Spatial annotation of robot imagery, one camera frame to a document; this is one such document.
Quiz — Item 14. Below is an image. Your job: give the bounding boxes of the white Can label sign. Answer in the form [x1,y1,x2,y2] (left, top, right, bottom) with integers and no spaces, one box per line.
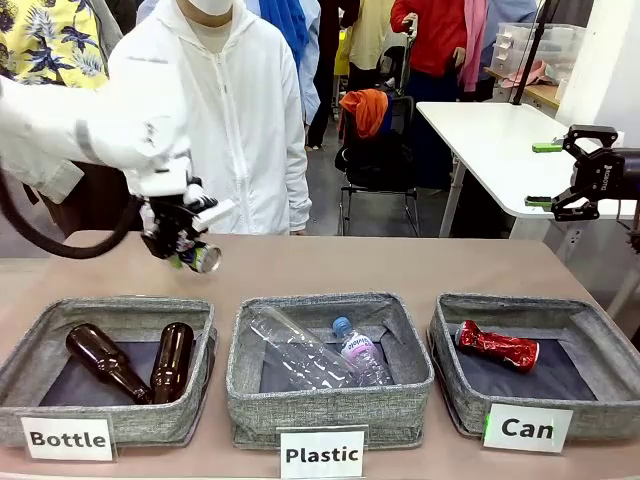
[482,402,575,454]

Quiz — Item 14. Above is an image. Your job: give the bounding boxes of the clear plastic storage boxes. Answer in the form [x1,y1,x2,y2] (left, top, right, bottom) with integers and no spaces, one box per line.
[489,22,586,76]

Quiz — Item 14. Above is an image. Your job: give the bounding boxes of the person's left forearm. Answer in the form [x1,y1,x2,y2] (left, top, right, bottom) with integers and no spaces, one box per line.
[274,134,314,234]

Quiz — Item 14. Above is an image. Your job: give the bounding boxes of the clear label-free plastic bottle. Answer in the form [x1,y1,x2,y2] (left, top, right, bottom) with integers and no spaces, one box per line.
[248,305,369,389]

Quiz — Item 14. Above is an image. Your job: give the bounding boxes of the dark crushed drink can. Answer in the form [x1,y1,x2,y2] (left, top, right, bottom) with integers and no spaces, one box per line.
[180,241,223,275]

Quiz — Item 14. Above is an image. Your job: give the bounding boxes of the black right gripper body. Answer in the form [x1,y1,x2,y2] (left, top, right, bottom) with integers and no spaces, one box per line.
[573,146,640,202]

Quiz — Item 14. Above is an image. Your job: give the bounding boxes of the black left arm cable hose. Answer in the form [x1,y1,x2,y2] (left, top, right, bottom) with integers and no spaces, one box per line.
[0,164,147,260]

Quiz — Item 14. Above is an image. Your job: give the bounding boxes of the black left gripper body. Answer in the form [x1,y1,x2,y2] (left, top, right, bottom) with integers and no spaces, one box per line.
[141,196,202,261]

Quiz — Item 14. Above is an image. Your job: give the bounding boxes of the black pole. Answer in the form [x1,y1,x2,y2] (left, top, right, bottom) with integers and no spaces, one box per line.
[512,0,551,106]

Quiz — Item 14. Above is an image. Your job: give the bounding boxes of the person in blue garment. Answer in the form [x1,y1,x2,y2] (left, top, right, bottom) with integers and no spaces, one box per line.
[258,0,322,131]

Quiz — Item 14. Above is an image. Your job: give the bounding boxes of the brown glass bottle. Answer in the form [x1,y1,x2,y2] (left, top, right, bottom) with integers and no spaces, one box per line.
[65,323,154,405]
[149,322,195,405]

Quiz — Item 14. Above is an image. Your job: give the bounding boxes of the grey fabric basket marked Plastic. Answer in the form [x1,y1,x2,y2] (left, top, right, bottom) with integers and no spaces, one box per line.
[225,291,435,450]

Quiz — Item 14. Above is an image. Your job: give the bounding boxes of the person in white hoodie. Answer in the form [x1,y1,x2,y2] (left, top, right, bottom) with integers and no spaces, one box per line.
[107,0,314,237]

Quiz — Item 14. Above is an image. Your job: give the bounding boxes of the orange cloth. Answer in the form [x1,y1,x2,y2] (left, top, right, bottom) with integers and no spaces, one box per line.
[338,88,390,139]

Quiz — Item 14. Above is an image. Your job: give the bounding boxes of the black office chair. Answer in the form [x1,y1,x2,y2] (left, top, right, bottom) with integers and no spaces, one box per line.
[334,94,422,236]

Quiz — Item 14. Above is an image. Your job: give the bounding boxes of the white Bottle label sign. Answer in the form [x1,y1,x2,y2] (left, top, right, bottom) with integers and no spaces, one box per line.
[19,414,115,462]

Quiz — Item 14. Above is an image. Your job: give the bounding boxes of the red crushed drink can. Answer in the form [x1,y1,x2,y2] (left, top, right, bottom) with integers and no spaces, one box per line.
[453,319,541,372]

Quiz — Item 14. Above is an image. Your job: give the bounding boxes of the grey fabric basket marked Can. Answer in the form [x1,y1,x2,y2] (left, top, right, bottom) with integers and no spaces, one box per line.
[427,292,640,442]

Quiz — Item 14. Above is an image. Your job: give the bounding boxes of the person in yellow sweater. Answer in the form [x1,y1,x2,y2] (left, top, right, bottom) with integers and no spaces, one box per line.
[333,0,397,96]

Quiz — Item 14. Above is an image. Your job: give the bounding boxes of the pink hanging garment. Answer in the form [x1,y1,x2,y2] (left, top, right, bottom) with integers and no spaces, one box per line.
[459,0,492,94]

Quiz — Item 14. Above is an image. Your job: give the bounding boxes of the white Plastic label sign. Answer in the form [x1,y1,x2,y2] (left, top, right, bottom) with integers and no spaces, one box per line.
[277,425,369,480]

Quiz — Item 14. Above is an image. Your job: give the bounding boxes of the plastic bottle with pink label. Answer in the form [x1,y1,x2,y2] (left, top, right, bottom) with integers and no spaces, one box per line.
[332,315,396,386]

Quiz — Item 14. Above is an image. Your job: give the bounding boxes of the pink cloth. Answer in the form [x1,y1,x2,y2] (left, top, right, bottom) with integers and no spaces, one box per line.
[502,59,556,87]

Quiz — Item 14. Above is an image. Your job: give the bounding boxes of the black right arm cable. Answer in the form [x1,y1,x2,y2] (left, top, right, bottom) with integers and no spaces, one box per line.
[617,199,640,254]

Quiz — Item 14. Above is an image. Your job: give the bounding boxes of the grey fabric basket marked Bottle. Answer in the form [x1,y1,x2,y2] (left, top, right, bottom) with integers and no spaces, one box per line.
[0,295,219,448]

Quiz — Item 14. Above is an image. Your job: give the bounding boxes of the person in yellow floral shirt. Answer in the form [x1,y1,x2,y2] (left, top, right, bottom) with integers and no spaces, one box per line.
[0,0,112,92]

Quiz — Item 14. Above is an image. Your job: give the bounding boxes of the white table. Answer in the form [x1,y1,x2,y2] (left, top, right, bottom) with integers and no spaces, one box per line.
[415,101,626,241]

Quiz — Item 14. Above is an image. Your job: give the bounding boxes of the person in red jacket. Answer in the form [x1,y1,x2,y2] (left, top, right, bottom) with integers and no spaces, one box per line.
[389,0,469,109]

